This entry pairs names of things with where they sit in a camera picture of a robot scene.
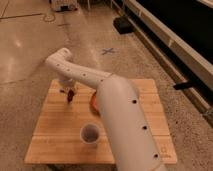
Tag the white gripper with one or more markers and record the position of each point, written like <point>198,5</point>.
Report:
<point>68,83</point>

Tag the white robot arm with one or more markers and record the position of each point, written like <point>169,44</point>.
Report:
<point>118,101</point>

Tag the orange round plate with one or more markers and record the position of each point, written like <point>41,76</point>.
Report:
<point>93,104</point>

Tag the clear plastic cup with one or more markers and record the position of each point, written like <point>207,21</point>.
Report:
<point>90,134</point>

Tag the black box on floor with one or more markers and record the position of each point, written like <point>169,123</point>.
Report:
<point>122,25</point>

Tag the white device on floor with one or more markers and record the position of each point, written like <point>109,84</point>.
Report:
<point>63,5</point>

